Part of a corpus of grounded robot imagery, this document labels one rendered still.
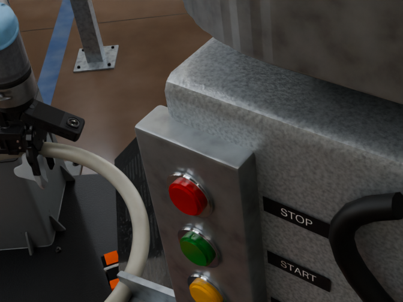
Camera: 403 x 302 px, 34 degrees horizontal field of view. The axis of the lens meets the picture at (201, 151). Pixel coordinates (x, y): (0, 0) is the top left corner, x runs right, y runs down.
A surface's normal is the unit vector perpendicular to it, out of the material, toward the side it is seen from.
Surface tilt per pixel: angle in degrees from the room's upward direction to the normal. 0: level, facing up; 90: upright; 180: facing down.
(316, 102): 0
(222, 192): 90
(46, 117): 30
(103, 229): 0
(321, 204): 90
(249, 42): 90
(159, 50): 0
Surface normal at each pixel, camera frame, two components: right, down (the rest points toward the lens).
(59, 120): 0.39, -0.62
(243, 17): -0.66, 0.55
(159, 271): -0.78, -0.43
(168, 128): -0.11, -0.74
